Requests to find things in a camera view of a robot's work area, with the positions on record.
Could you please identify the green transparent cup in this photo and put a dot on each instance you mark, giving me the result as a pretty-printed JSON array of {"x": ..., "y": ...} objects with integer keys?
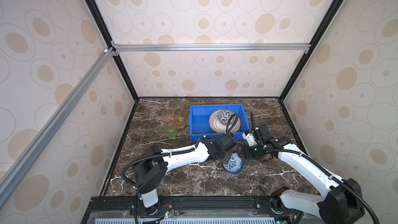
[{"x": 170, "y": 129}]

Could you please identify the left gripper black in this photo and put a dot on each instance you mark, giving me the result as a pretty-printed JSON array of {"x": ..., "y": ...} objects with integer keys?
[{"x": 228, "y": 153}]

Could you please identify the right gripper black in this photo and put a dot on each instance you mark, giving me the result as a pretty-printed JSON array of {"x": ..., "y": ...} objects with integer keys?
[{"x": 247, "y": 152}]

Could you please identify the blue floral ceramic bowl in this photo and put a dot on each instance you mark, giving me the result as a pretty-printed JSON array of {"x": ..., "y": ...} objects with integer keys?
[{"x": 234, "y": 165}]

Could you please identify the dotted yellow rim plate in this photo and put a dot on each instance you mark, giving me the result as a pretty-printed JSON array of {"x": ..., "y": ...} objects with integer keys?
[{"x": 217, "y": 127}]

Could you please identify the left diagonal aluminium frame bar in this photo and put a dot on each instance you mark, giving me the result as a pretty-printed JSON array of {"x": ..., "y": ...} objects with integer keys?
[{"x": 23, "y": 164}]

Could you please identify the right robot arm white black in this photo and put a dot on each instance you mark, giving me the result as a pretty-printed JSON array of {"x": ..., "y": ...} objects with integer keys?
[{"x": 339, "y": 200}]

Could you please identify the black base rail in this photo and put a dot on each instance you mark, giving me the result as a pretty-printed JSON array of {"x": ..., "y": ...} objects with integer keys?
[{"x": 190, "y": 210}]

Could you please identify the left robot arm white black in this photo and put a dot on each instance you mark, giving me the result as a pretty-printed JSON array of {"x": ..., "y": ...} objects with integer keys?
[{"x": 147, "y": 172}]

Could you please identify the pink transparent cup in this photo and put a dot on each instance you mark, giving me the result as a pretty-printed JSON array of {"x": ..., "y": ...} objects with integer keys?
[{"x": 168, "y": 115}]

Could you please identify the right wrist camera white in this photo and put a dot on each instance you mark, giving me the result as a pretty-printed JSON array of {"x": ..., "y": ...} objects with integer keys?
[{"x": 250, "y": 138}]

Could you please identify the green floral ceramic bowl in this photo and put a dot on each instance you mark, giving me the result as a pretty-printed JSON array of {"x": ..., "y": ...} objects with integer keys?
[{"x": 226, "y": 116}]

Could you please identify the horizontal aluminium frame bar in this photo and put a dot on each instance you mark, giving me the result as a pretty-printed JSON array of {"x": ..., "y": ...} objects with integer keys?
[{"x": 212, "y": 47}]

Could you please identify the blue plastic bin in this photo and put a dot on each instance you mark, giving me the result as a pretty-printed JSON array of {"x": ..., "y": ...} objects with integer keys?
[{"x": 200, "y": 115}]

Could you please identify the yellow transparent cup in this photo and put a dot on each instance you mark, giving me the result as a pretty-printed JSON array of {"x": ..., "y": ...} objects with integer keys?
[{"x": 181, "y": 118}]

